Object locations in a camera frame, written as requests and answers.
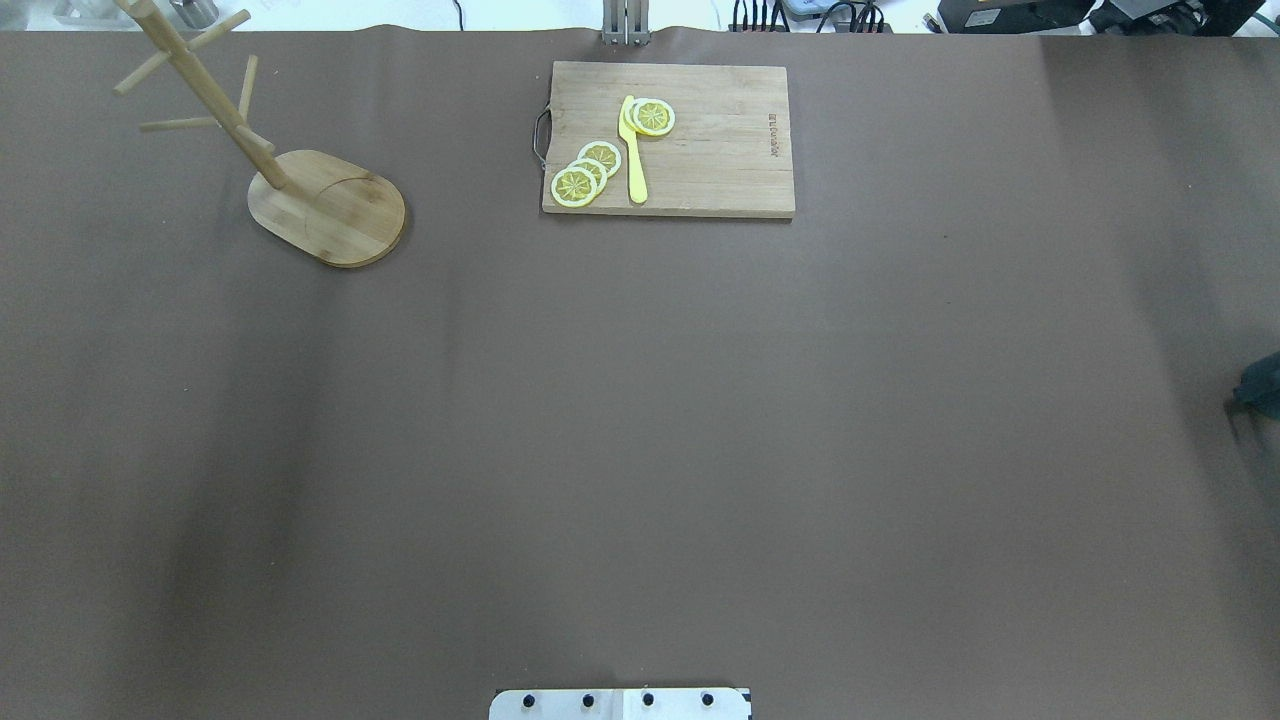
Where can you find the bamboo cup storage rack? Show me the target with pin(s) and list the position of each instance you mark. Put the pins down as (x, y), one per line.
(338, 213)

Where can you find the teal cup yellow inside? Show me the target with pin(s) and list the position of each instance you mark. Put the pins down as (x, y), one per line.
(1258, 386)

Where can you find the middle lemon slice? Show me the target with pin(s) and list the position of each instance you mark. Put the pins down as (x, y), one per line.
(598, 172)

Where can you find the front lemon slice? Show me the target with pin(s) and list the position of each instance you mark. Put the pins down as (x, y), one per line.
(572, 188)

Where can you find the rear lemon slice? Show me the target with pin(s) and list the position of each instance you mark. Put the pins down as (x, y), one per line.
(605, 153)

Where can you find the wooden cutting board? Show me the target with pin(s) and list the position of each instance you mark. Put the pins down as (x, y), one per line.
(729, 155)

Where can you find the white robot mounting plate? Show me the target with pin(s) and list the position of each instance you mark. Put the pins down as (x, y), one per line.
(623, 703)

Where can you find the metal camera post bracket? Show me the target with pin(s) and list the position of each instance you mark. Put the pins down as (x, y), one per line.
(626, 23)

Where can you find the lemon slice by knife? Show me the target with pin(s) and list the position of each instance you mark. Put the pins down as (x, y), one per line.
(652, 117)
(627, 115)

